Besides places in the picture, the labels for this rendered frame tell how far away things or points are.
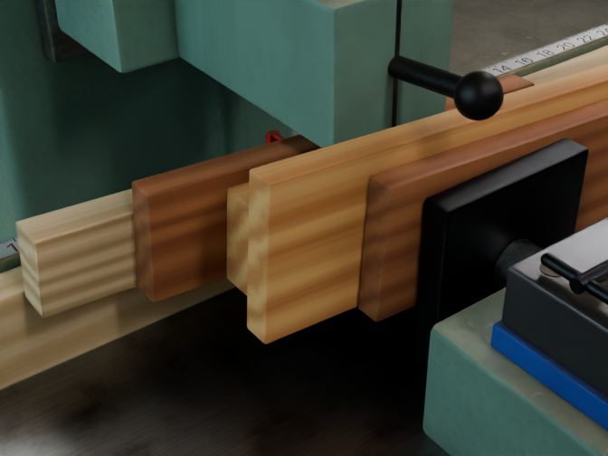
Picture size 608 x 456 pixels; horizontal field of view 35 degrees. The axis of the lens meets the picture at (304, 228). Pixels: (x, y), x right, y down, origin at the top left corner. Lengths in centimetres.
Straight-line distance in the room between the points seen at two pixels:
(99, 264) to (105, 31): 14
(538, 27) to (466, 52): 33
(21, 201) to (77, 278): 21
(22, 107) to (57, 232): 20
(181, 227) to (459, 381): 14
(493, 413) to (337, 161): 12
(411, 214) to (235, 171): 8
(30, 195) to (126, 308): 17
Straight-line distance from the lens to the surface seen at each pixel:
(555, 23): 334
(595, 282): 35
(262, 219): 38
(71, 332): 47
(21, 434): 45
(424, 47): 44
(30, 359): 47
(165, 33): 52
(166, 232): 42
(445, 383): 40
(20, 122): 61
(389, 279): 42
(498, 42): 316
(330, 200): 39
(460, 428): 41
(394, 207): 40
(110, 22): 50
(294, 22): 42
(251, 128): 70
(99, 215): 42
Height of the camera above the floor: 121
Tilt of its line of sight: 34 degrees down
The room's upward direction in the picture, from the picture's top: 1 degrees counter-clockwise
